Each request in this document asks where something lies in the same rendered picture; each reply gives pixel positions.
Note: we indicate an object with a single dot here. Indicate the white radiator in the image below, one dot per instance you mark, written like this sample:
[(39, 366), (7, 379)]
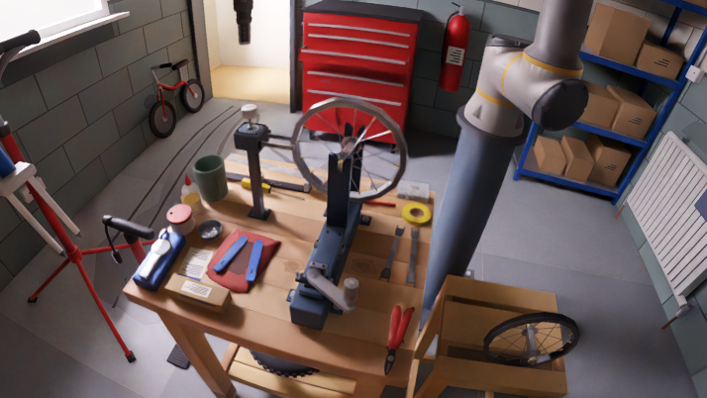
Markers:
[(668, 210)]

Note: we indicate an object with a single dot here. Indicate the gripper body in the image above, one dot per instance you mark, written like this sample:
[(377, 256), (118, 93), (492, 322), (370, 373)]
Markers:
[(243, 12)]

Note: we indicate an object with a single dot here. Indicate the white caliper knob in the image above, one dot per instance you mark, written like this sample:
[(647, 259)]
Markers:
[(249, 112)]

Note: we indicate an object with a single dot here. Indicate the small grey bowl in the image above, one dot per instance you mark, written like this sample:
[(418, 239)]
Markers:
[(210, 229)]

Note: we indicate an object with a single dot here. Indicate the dark grey ribbed block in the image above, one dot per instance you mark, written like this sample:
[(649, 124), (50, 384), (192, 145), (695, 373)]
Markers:
[(178, 357)]

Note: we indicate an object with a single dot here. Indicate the white wall socket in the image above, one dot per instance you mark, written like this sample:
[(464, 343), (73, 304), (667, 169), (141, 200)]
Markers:
[(694, 73)]

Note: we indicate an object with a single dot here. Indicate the green mug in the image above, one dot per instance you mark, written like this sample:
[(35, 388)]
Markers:
[(210, 178)]

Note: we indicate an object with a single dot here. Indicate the wooden crate stand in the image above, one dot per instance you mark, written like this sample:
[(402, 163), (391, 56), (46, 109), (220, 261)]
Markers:
[(497, 381)]

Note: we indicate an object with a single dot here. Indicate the grey flat wrench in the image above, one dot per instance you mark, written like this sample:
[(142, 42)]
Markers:
[(391, 254), (412, 257)]

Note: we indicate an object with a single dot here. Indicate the white paper card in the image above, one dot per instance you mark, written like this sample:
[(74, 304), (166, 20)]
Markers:
[(194, 264)]

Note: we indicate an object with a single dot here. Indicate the black tyre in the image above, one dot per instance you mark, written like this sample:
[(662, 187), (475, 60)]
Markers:
[(282, 365)]

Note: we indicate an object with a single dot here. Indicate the red fire extinguisher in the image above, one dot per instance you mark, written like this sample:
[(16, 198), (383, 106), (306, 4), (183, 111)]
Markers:
[(454, 49)]

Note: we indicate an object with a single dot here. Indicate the grey lever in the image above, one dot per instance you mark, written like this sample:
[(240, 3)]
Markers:
[(326, 289)]

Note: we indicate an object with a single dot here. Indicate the blue shelf unit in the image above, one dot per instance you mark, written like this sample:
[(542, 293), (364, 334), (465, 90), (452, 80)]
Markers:
[(654, 130)]

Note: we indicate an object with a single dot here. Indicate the black-tyred spoked wheel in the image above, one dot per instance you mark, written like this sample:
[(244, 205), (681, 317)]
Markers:
[(569, 331)]

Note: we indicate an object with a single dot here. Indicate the red tool chest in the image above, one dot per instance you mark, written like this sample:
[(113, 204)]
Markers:
[(359, 55)]

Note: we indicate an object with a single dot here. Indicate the silver spoked bare wheel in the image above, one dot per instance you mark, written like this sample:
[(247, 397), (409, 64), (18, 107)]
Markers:
[(399, 144)]

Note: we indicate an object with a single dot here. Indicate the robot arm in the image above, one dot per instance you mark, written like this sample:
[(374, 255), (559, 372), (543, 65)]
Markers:
[(513, 77)]

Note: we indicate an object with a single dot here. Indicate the wooden workbench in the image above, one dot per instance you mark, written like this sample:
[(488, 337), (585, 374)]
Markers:
[(276, 331)]

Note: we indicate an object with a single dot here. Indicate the white red-tipped glue bottle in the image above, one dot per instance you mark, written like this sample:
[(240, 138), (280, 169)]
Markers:
[(191, 196)]

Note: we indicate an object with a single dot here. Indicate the blue tyre lever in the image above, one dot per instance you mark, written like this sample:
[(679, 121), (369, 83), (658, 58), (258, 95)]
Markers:
[(254, 260), (230, 254)]

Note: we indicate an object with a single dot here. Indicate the red pen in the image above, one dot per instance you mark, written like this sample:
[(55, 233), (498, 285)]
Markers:
[(381, 203)]

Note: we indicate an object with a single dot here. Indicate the red repair stand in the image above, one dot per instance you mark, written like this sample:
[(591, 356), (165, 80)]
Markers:
[(72, 254)]

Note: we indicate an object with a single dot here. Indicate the flat cardboard box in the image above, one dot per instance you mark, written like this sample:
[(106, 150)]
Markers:
[(193, 291)]

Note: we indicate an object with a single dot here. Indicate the dark grey caliper post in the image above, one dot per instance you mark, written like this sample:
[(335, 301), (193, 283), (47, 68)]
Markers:
[(255, 177)]

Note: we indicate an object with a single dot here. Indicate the blue truing stand body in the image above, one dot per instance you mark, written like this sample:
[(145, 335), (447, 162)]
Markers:
[(330, 254)]

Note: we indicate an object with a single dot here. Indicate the white bicycle frame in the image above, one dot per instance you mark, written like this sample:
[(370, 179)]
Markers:
[(22, 177)]

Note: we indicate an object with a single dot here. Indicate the blue box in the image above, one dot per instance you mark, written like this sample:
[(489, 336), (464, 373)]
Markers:
[(165, 265)]

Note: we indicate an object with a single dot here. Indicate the white jar with red lid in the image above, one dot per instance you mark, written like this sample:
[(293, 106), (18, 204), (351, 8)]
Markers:
[(180, 219)]

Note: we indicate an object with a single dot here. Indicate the red child's bicycle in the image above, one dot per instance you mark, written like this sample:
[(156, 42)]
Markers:
[(162, 119)]

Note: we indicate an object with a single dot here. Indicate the red cloth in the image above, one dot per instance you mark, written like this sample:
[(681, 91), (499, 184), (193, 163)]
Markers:
[(232, 279)]

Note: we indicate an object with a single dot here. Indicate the yellow tape roll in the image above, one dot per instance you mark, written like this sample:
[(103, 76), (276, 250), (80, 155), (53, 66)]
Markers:
[(409, 214)]

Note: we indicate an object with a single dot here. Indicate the window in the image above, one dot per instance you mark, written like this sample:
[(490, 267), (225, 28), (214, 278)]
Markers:
[(50, 14)]

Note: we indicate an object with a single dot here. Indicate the clear plastic box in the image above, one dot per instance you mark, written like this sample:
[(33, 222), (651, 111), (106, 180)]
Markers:
[(413, 191)]

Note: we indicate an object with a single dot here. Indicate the black stand knob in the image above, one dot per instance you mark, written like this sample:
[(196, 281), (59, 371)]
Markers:
[(365, 220)]

